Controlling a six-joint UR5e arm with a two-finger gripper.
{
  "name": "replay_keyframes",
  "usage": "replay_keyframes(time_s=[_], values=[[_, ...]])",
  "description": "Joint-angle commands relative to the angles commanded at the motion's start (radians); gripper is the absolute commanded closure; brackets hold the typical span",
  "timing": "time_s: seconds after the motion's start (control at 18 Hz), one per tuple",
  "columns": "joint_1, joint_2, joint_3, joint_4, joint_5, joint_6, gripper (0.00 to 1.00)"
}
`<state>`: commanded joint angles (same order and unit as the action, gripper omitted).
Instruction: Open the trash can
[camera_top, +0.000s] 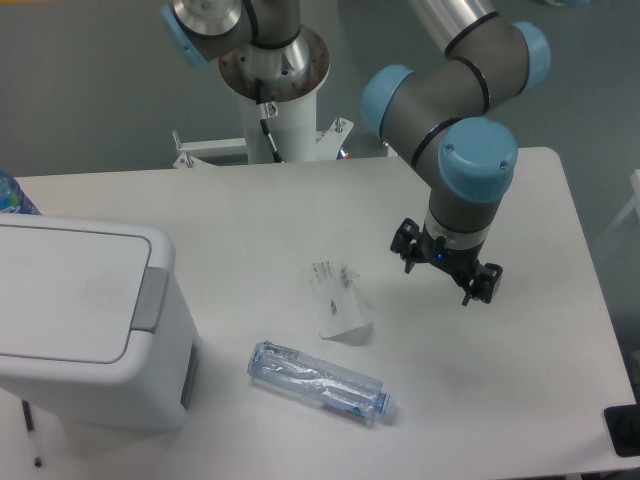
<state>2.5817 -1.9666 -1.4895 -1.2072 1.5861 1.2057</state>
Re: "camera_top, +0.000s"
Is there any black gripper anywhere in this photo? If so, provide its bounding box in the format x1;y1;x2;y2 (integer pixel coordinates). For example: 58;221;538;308
390;218;503;306

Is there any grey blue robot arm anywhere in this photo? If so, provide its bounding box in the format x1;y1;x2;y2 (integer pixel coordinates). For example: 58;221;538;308
161;1;551;303

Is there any white trash can body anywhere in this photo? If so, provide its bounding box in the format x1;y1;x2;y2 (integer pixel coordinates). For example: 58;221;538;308
1;267;199;429

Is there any white trash can lid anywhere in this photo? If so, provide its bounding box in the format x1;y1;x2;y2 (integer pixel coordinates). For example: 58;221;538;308
1;214;175;364

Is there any crushed clear plastic bottle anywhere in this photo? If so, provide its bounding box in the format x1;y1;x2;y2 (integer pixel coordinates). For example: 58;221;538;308
247;341;398;425

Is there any black device at table edge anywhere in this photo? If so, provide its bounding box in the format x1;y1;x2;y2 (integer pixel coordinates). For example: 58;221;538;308
604;404;639;458

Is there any black pen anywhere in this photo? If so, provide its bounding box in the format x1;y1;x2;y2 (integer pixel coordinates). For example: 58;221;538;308
21;400;43;469

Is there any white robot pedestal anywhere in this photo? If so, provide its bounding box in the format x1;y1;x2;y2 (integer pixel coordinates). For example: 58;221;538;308
172;27;356;170

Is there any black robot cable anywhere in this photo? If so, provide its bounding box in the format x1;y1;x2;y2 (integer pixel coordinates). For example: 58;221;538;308
253;77;286;164

